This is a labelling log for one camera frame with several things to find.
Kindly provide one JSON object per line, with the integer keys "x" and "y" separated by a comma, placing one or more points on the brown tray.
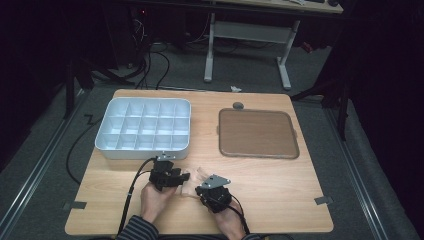
{"x": 257, "y": 132}

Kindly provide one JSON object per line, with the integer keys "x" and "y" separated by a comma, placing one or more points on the person's left hand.
{"x": 156, "y": 203}

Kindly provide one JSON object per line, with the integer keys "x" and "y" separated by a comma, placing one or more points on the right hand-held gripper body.
{"x": 215, "y": 196}

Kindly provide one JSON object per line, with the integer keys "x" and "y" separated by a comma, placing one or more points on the white crumpled paper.
{"x": 235, "y": 89}

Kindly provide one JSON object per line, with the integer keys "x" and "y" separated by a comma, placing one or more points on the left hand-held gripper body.
{"x": 163, "y": 175}

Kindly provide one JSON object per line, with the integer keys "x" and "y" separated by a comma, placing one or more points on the white-legged desk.
{"x": 253, "y": 31}

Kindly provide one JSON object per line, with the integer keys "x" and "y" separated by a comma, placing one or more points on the metal floor rail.
{"x": 358, "y": 176}
{"x": 40, "y": 166}

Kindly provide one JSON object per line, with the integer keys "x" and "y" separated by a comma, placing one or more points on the white divided storage box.
{"x": 143, "y": 126}

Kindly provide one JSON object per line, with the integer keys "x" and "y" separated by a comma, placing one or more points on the small red object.
{"x": 307, "y": 47}

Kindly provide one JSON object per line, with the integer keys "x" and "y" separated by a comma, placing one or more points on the beige sock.
{"x": 190, "y": 186}

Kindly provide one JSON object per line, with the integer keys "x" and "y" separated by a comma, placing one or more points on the grey tape piece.
{"x": 323, "y": 200}
{"x": 76, "y": 205}

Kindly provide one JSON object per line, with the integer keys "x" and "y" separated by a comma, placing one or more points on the person's right hand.
{"x": 230, "y": 221}

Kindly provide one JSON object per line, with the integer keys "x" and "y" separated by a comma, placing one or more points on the black stand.
{"x": 336, "y": 96}
{"x": 78, "y": 80}

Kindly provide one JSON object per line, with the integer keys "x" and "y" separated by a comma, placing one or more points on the grey round knob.
{"x": 238, "y": 105}

